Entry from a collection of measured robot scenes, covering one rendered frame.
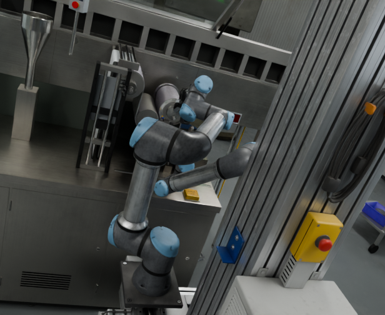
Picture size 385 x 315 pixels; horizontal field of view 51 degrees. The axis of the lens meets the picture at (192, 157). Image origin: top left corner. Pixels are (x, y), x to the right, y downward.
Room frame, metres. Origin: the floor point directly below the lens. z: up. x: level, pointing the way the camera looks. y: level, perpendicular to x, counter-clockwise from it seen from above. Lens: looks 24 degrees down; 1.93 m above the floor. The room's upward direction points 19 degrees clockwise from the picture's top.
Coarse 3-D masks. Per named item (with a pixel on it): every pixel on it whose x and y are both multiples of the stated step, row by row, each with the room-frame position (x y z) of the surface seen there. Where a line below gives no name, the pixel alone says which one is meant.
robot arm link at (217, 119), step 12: (216, 108) 1.58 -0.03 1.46; (204, 120) 1.57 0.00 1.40; (216, 120) 1.45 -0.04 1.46; (228, 120) 1.55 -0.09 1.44; (180, 132) 1.19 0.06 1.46; (192, 132) 1.26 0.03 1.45; (204, 132) 1.30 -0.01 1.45; (216, 132) 1.38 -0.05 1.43; (180, 144) 1.16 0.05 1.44; (192, 144) 1.18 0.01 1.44; (204, 144) 1.22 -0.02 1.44; (180, 156) 1.15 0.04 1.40; (192, 156) 1.17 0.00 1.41; (204, 156) 1.22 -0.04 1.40
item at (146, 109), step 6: (144, 96) 2.13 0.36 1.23; (150, 96) 2.17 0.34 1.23; (144, 102) 2.03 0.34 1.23; (150, 102) 2.05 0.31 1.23; (144, 108) 1.96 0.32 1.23; (150, 108) 1.97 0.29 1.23; (138, 114) 1.93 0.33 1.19; (144, 114) 1.95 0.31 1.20; (150, 114) 1.95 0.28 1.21; (156, 114) 1.96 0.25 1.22; (138, 120) 1.94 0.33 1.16
